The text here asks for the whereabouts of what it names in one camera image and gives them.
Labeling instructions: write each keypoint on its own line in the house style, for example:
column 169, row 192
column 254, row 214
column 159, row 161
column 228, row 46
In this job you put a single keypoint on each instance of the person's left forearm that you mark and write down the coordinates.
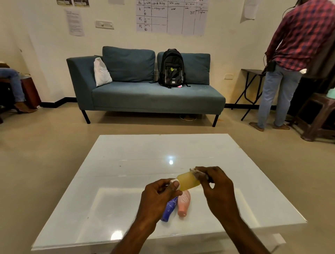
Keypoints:
column 133, row 240

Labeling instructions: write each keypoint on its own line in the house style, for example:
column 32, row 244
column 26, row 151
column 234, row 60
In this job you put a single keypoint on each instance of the teal sofa back cushion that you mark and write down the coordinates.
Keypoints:
column 128, row 65
column 199, row 68

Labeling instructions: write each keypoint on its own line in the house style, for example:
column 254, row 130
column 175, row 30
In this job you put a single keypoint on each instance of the white pillow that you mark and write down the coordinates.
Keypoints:
column 102, row 73

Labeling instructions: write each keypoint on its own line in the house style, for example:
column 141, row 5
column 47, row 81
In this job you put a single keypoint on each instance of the person's right forearm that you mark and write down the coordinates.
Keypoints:
column 244, row 238

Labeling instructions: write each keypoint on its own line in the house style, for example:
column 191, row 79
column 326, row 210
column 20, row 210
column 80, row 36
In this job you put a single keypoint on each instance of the pink bottle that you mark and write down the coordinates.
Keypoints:
column 183, row 204

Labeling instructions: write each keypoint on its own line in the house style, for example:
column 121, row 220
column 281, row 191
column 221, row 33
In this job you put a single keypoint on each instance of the white glossy table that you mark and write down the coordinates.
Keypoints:
column 157, row 149

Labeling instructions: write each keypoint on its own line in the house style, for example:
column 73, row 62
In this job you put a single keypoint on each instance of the black backpack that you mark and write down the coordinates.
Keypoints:
column 171, row 68

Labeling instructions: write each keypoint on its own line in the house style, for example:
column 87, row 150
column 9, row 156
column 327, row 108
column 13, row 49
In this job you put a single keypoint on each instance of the white wiping tissue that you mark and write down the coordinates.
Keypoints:
column 195, row 172

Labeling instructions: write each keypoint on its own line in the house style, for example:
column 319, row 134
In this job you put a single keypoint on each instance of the person's left hand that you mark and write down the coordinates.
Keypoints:
column 154, row 204

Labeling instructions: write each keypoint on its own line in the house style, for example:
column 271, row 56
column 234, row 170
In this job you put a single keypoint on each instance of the round flat object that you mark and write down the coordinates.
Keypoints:
column 188, row 117

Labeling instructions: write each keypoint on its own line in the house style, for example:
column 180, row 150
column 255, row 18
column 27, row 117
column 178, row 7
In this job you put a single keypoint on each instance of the green poster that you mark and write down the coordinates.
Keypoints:
column 64, row 2
column 81, row 3

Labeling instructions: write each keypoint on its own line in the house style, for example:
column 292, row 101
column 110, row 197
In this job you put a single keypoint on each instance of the curled white paper sheet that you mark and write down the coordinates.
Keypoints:
column 251, row 9

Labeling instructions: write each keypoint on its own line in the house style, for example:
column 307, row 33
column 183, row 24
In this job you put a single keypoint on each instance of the brown plastic stool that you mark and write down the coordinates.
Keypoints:
column 318, row 123

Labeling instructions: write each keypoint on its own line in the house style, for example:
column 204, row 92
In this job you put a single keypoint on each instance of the black seat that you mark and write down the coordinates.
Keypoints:
column 5, row 96

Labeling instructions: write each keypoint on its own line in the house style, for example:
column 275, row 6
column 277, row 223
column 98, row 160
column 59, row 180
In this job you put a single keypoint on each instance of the white wall switch plate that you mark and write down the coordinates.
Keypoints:
column 104, row 24

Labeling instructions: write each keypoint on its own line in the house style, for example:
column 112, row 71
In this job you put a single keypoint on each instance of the teal fabric sofa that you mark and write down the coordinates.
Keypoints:
column 157, row 98

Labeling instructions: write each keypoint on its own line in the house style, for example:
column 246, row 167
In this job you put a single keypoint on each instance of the yellow bottle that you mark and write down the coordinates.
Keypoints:
column 187, row 181

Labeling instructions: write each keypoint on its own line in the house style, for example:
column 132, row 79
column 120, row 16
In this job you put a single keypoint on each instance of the dark red cabinet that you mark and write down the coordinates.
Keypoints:
column 31, row 91

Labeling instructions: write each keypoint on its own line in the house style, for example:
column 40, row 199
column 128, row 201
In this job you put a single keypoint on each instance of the person's right hand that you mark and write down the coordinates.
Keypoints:
column 222, row 196

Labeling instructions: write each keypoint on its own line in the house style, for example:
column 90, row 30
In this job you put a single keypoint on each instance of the pale teal box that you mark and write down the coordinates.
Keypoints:
column 331, row 93

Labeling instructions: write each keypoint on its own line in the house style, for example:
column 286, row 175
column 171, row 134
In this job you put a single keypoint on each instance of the blue patterned bottle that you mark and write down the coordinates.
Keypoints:
column 168, row 209

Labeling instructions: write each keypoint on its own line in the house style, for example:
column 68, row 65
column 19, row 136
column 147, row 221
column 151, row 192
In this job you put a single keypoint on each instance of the white wall chart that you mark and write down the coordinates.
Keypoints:
column 172, row 18

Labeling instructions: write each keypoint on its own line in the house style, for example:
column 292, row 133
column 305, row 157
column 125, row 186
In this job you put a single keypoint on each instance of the black folding table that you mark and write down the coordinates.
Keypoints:
column 252, row 71

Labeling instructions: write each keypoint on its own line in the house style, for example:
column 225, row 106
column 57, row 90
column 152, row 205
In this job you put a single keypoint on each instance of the cream wall socket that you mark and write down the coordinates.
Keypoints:
column 228, row 77

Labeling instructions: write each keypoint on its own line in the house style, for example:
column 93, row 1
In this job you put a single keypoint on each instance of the white printed notice sheet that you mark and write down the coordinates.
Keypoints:
column 74, row 23

